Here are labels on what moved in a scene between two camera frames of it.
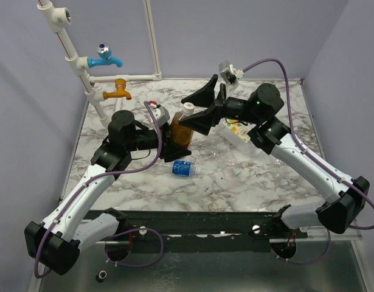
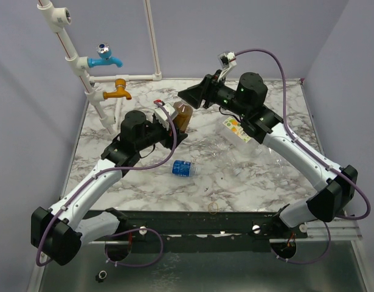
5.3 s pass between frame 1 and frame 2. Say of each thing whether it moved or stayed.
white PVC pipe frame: stayed
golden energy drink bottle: moved
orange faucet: stayed
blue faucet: stayed
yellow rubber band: stayed
